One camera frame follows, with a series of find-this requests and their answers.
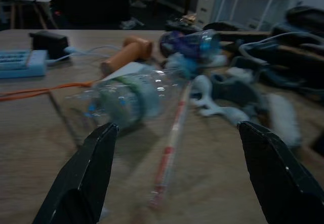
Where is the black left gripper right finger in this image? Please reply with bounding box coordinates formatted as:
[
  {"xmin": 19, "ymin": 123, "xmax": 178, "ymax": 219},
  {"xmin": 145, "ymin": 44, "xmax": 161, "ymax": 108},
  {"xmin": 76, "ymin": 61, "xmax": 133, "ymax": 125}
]
[{"xmin": 236, "ymin": 121, "xmax": 324, "ymax": 224}]

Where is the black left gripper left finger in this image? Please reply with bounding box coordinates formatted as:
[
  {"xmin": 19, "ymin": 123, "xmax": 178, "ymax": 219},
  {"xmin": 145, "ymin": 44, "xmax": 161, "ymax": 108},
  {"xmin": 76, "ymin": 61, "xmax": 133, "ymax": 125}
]
[{"xmin": 31, "ymin": 122, "xmax": 119, "ymax": 224}]

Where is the clear plastic bottle green label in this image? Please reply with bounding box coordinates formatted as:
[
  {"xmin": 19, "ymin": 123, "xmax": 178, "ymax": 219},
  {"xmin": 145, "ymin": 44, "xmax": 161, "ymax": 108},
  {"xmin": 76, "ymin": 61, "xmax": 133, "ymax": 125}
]
[{"xmin": 64, "ymin": 62, "xmax": 193, "ymax": 131}]

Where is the red white wrapped straw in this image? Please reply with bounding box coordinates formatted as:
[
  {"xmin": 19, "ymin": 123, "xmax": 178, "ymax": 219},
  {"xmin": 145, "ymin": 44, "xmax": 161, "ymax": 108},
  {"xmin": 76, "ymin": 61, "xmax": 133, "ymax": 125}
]
[{"xmin": 148, "ymin": 79, "xmax": 193, "ymax": 209}]

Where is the light blue power strip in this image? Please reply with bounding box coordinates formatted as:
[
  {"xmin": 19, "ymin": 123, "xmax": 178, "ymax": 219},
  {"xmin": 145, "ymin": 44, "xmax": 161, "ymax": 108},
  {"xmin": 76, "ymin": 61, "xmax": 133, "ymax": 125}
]
[{"xmin": 0, "ymin": 49, "xmax": 48, "ymax": 79}]

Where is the black bag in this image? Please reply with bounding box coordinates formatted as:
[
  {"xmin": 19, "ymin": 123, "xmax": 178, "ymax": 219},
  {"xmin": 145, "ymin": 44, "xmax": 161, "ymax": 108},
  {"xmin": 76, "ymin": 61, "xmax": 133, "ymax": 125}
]
[{"xmin": 260, "ymin": 6, "xmax": 324, "ymax": 93}]

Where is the black power adapter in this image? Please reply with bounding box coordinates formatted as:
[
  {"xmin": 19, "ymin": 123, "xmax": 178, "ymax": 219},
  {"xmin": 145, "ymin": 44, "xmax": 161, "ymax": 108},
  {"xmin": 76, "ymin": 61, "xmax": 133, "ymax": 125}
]
[{"xmin": 29, "ymin": 30, "xmax": 69, "ymax": 60}]

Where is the crushed bottle purple label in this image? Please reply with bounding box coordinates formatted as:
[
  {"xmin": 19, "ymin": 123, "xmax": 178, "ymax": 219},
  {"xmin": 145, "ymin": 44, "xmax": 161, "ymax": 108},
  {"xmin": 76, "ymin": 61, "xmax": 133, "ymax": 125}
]
[{"xmin": 159, "ymin": 29, "xmax": 222, "ymax": 60}]

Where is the dark low table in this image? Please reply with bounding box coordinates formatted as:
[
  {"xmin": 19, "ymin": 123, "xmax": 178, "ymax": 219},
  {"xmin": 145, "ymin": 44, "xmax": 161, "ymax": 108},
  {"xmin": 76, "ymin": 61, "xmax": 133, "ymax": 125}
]
[{"xmin": 54, "ymin": 0, "xmax": 131, "ymax": 24}]

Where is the wooden leg chair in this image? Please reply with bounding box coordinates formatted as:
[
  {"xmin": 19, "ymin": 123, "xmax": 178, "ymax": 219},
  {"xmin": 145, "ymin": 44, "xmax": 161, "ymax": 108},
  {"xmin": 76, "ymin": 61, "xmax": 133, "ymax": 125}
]
[{"xmin": 0, "ymin": 0, "xmax": 59, "ymax": 30}]

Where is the white drawer cabinet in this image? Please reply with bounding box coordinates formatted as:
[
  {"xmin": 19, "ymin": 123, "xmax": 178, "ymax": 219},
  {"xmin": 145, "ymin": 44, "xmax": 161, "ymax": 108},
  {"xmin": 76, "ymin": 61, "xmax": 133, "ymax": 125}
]
[{"xmin": 196, "ymin": 0, "xmax": 223, "ymax": 26}]

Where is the orange cable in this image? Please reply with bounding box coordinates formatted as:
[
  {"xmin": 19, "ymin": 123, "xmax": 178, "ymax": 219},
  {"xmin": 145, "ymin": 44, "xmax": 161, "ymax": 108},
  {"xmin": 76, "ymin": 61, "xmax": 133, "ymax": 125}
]
[{"xmin": 0, "ymin": 81, "xmax": 94, "ymax": 102}]

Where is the pale adapter cable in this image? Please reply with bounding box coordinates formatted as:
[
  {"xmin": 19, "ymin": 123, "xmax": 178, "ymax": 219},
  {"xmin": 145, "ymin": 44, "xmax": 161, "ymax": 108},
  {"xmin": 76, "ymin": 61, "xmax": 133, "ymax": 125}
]
[{"xmin": 45, "ymin": 46, "xmax": 122, "ymax": 67}]

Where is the orange wooden handle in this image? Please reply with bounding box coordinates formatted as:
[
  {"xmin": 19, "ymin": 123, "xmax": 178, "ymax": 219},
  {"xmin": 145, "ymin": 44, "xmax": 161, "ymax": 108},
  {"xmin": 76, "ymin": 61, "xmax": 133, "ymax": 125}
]
[{"xmin": 100, "ymin": 36, "xmax": 154, "ymax": 77}]

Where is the white wire shelf rack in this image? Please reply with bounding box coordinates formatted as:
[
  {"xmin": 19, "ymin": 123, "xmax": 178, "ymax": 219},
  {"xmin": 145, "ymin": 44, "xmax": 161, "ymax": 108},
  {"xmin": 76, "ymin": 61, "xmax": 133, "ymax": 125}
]
[{"xmin": 215, "ymin": 0, "xmax": 279, "ymax": 30}]

